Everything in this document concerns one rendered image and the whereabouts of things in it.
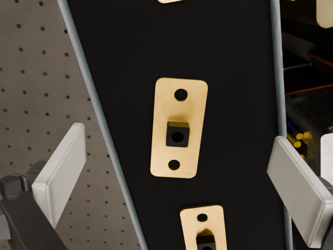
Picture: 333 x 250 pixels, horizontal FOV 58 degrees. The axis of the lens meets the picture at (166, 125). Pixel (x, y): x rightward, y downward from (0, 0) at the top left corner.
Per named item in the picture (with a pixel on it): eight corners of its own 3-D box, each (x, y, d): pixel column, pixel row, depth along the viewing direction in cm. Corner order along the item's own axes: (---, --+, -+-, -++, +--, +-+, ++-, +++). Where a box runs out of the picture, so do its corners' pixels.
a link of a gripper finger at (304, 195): (324, 202, 14) (340, 203, 14) (275, 135, 20) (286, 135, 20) (307, 249, 15) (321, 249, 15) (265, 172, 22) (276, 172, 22)
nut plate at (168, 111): (194, 176, 25) (196, 185, 24) (150, 173, 25) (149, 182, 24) (208, 80, 22) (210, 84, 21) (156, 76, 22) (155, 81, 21)
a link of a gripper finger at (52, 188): (52, 235, 15) (37, 234, 15) (86, 160, 21) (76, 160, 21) (47, 185, 14) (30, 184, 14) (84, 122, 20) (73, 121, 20)
